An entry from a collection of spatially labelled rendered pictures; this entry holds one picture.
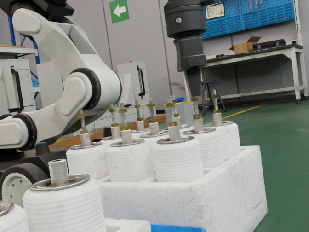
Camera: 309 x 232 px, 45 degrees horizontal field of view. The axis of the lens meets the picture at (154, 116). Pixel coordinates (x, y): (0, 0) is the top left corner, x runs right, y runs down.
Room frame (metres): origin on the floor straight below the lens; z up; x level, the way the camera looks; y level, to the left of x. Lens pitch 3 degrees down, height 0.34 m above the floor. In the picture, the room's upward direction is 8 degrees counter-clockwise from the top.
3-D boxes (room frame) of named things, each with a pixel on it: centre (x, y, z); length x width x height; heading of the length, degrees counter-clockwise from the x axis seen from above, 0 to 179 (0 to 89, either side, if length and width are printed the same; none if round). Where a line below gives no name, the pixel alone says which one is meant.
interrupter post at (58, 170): (0.47, 0.13, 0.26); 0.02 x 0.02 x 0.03
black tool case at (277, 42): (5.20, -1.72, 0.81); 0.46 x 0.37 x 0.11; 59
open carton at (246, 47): (5.47, -1.45, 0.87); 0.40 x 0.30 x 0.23; 45
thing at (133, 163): (0.80, 0.07, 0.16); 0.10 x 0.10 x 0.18
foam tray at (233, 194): (0.90, 0.00, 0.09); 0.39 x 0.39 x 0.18; 59
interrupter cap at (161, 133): (0.90, 0.00, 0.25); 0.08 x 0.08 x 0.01
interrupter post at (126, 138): (0.80, 0.07, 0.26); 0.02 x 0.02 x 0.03
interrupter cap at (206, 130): (0.84, -0.10, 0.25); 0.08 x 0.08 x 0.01
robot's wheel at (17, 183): (1.11, 0.42, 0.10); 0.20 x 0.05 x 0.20; 59
